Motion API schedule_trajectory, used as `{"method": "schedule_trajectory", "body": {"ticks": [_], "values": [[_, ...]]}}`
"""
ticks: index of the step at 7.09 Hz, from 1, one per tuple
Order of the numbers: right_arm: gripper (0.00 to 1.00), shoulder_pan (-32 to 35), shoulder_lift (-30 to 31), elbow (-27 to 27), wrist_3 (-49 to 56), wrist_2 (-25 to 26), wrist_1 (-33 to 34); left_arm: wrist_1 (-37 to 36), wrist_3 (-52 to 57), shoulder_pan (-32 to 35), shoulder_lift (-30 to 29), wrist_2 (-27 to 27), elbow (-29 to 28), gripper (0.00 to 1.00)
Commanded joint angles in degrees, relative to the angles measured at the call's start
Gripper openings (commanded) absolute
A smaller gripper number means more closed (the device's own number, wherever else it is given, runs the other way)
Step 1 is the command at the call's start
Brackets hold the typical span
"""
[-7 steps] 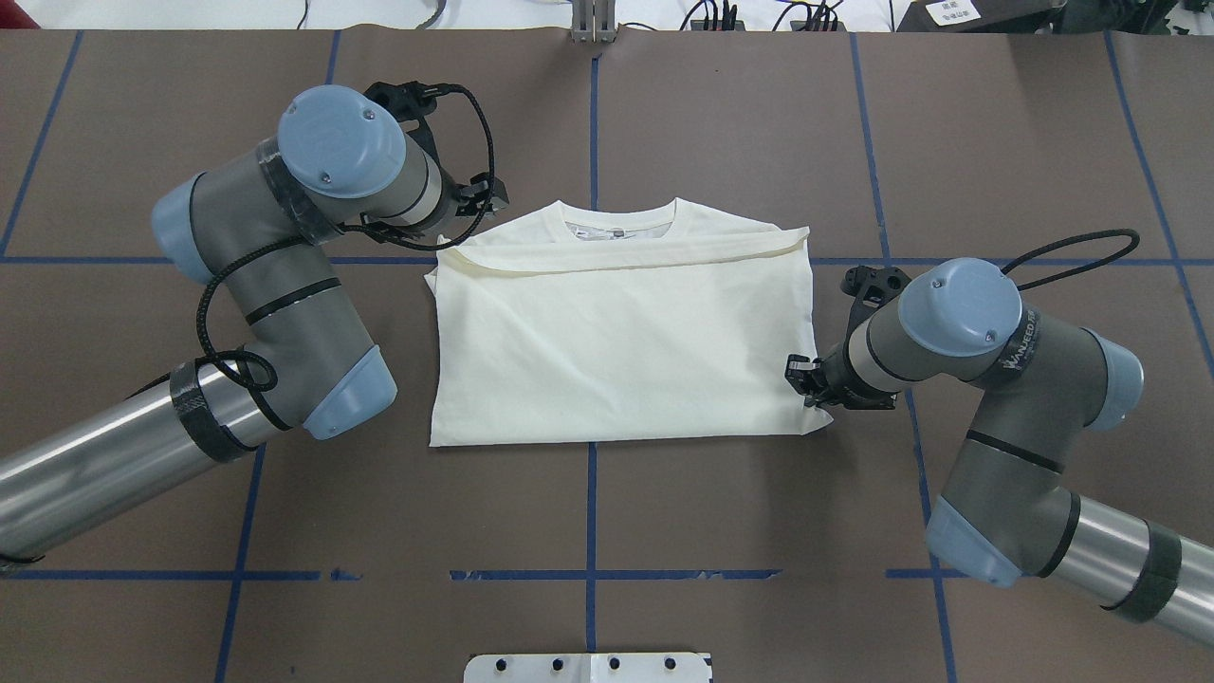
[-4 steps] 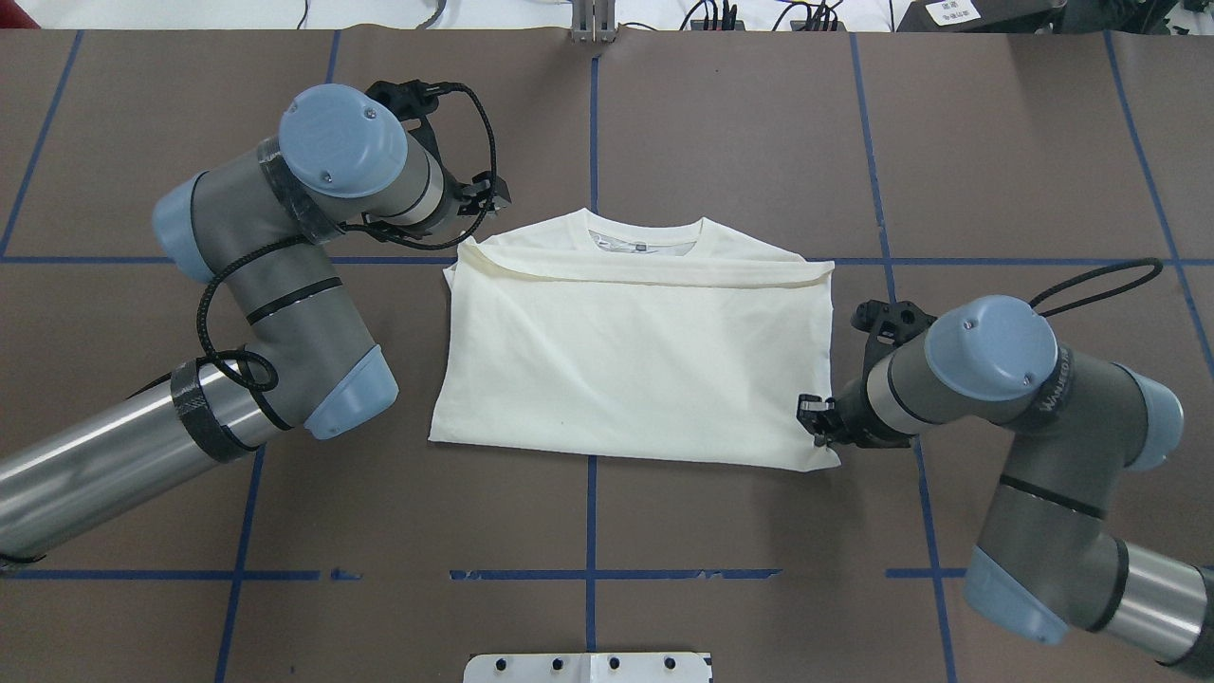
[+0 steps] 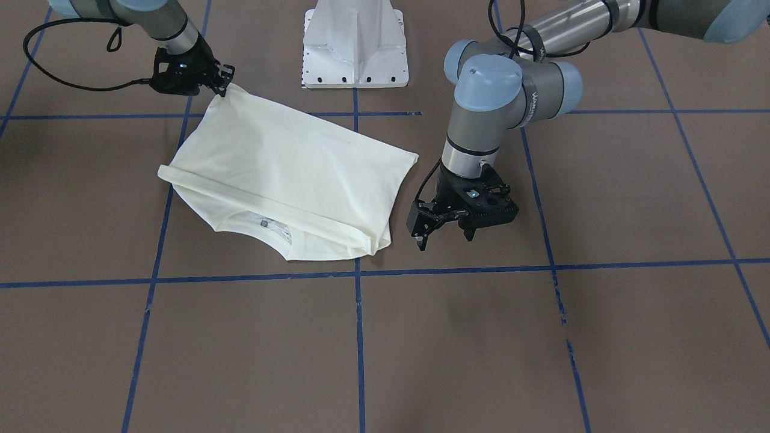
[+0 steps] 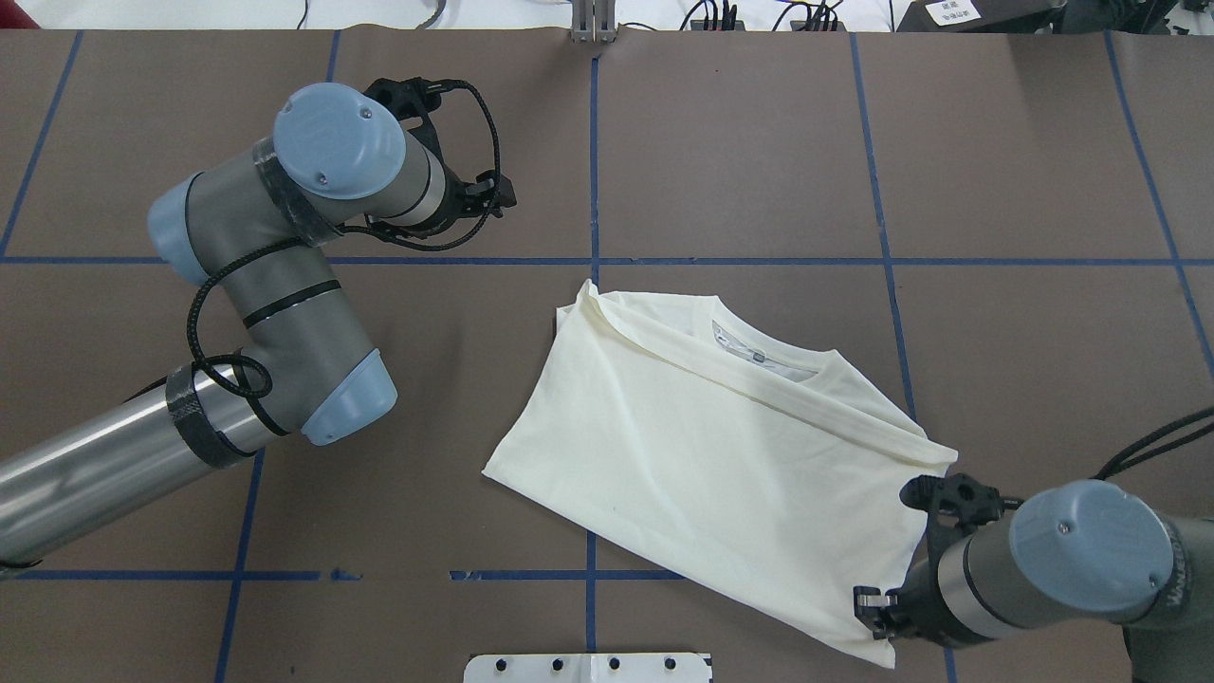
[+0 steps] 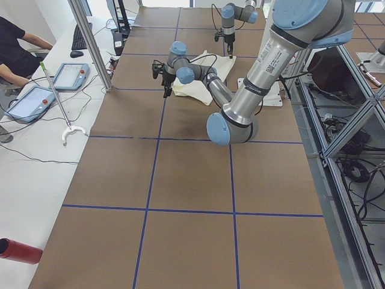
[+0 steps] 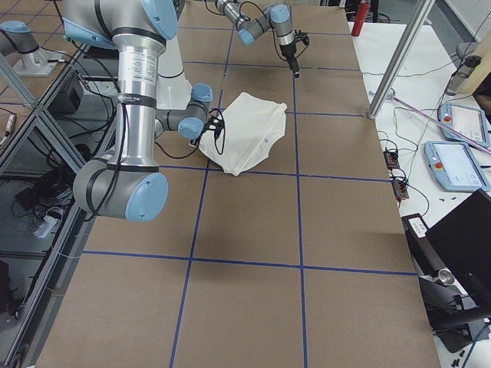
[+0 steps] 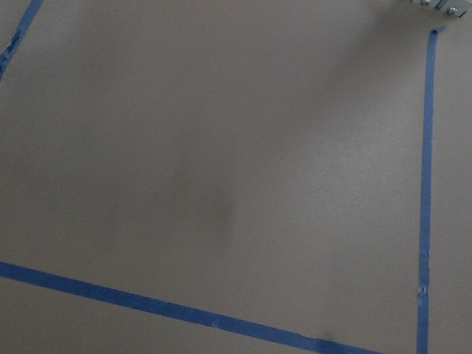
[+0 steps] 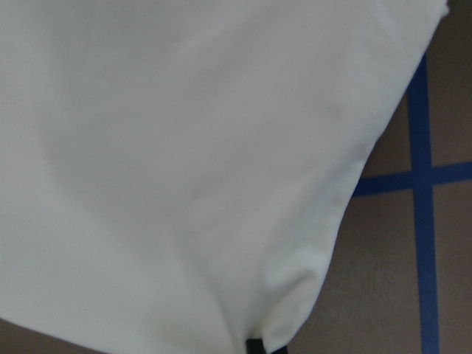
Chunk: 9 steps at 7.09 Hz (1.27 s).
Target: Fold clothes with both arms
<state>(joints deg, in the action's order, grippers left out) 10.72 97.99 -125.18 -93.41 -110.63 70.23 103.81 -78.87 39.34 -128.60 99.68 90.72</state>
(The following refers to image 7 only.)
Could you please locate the aluminium frame post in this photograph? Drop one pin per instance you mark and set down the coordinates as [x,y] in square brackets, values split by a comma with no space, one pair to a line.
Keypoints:
[450,8]

